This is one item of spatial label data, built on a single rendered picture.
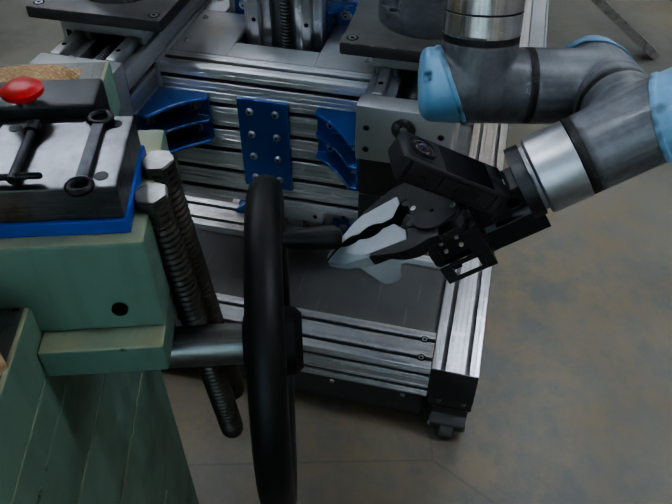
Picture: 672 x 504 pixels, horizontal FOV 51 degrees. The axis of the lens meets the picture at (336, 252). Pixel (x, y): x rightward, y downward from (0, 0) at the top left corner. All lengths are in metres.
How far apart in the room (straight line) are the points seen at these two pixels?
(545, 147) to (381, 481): 0.95
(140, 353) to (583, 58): 0.49
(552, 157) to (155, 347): 0.37
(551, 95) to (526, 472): 0.96
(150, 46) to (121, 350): 0.72
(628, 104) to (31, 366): 0.52
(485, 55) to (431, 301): 0.85
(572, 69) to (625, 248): 1.33
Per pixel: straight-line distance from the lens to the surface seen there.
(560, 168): 0.64
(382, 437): 1.51
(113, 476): 0.79
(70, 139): 0.54
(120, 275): 0.53
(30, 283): 0.55
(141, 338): 0.56
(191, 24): 1.31
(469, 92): 0.70
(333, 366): 1.39
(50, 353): 0.57
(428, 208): 0.66
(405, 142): 0.62
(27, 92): 0.56
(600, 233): 2.04
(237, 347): 0.60
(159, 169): 0.55
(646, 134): 0.65
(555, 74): 0.72
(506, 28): 0.69
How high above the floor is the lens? 1.29
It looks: 44 degrees down
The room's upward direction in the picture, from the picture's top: straight up
